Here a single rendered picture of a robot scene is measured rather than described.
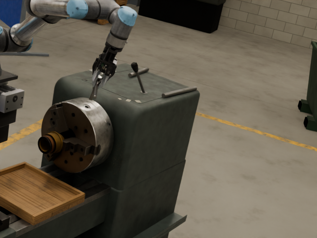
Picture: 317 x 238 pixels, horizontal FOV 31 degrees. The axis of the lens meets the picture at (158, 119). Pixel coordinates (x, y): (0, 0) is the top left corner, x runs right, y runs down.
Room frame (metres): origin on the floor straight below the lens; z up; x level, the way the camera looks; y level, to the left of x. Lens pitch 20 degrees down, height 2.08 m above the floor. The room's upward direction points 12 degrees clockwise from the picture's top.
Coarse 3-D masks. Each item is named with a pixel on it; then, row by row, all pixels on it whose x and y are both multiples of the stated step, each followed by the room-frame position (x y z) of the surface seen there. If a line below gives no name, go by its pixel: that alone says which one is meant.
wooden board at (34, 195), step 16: (0, 176) 2.20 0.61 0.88; (16, 176) 2.23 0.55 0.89; (32, 176) 2.26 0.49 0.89; (48, 176) 2.25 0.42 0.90; (0, 192) 2.06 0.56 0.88; (16, 192) 2.09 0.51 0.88; (32, 192) 2.12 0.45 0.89; (48, 192) 2.15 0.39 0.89; (64, 192) 2.17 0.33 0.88; (80, 192) 2.17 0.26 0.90; (16, 208) 1.95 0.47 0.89; (32, 208) 1.99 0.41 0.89; (48, 208) 1.98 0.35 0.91; (64, 208) 2.06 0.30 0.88; (32, 224) 1.91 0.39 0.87
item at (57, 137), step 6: (54, 132) 2.23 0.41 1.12; (42, 138) 2.18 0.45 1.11; (48, 138) 2.17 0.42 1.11; (54, 138) 2.19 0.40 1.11; (60, 138) 2.21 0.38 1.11; (42, 144) 2.20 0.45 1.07; (48, 144) 2.23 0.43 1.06; (54, 144) 2.18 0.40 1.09; (60, 144) 2.20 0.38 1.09; (42, 150) 2.18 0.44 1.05; (48, 150) 2.16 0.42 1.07; (54, 150) 2.18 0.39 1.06; (60, 150) 2.20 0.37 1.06
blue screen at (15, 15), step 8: (0, 0) 7.72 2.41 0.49; (8, 0) 7.47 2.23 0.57; (16, 0) 7.25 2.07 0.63; (24, 0) 7.02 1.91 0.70; (0, 8) 7.69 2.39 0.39; (8, 8) 7.45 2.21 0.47; (16, 8) 7.23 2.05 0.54; (24, 8) 7.03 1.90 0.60; (0, 16) 7.67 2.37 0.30; (8, 16) 7.42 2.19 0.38; (16, 16) 7.21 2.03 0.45; (24, 16) 7.04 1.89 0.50; (8, 24) 7.40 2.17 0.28
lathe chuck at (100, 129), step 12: (72, 108) 2.30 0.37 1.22; (84, 108) 2.30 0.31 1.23; (96, 108) 2.34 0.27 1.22; (48, 120) 2.36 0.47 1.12; (72, 120) 2.29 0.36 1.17; (84, 120) 2.26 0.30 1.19; (96, 120) 2.28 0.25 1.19; (48, 132) 2.35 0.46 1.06; (72, 132) 2.39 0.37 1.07; (84, 132) 2.26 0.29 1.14; (96, 132) 2.24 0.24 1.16; (96, 144) 2.22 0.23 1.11; (108, 144) 2.30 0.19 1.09; (60, 156) 2.31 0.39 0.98; (72, 156) 2.28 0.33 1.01; (84, 156) 2.25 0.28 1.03; (96, 156) 2.24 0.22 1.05; (60, 168) 2.30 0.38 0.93; (72, 168) 2.27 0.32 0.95; (84, 168) 2.24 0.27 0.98
